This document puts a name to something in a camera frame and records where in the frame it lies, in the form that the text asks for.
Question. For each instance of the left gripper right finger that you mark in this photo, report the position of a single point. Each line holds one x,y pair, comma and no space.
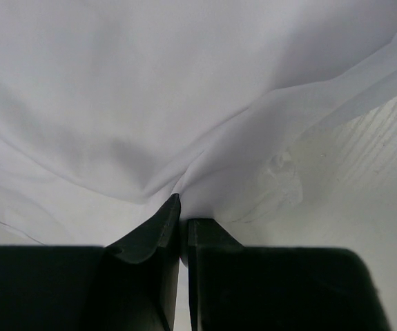
238,287

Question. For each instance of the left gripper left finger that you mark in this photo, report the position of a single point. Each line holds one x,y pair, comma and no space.
130,284

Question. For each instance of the white t shirt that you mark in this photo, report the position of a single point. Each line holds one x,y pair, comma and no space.
109,107

